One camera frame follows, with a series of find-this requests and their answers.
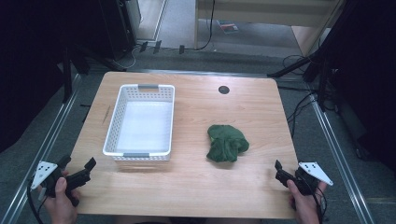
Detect white floor cable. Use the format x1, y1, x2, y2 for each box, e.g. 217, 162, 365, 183
113, 43, 139, 70

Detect person's right hand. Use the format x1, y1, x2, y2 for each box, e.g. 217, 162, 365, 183
286, 179, 329, 224

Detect black hanging cable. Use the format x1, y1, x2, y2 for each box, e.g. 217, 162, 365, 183
197, 0, 217, 51

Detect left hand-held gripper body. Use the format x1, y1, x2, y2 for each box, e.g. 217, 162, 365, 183
30, 160, 92, 208

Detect black tripod leg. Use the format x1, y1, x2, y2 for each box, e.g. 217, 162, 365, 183
266, 53, 318, 78

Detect dark curtain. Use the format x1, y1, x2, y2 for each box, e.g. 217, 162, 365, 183
0, 0, 104, 153
317, 0, 396, 171

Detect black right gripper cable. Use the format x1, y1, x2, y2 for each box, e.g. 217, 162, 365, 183
306, 176, 329, 224

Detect black floor cables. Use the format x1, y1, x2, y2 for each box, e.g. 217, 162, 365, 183
281, 54, 320, 139

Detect person's left hand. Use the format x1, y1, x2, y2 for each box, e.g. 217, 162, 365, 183
36, 170, 81, 224

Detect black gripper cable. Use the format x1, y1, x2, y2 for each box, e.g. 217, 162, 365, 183
306, 176, 329, 224
26, 179, 45, 224

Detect green cloth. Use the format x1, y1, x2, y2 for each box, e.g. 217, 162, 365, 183
205, 124, 251, 164

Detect white plastic basket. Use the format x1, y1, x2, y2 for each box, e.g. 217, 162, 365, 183
102, 83, 177, 163

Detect light wooden furniture frame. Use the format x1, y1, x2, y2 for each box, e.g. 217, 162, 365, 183
193, 0, 345, 58

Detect black cabinet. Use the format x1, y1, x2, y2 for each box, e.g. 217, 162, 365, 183
98, 0, 142, 62

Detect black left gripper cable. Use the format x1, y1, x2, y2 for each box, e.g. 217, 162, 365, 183
26, 179, 45, 224

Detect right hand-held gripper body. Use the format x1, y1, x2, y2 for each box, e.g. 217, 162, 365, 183
293, 161, 334, 197

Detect booklet with red print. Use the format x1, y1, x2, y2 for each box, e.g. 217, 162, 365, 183
217, 20, 240, 35

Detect metal floor rail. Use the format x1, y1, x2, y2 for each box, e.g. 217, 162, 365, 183
0, 73, 84, 224
306, 83, 376, 224

